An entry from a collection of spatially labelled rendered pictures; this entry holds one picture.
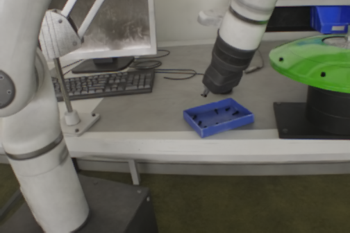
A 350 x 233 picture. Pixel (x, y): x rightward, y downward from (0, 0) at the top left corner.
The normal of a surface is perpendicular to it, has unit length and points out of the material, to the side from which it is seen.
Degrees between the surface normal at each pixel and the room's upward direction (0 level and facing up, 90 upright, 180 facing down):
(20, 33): 95
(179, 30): 90
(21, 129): 18
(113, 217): 0
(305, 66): 24
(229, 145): 90
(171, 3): 90
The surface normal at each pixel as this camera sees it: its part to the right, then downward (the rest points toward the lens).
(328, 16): -0.17, 0.44
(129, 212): -0.10, -0.90
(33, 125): 0.05, -0.70
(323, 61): -0.37, -0.72
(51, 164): 0.73, 0.22
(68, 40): 0.19, 0.40
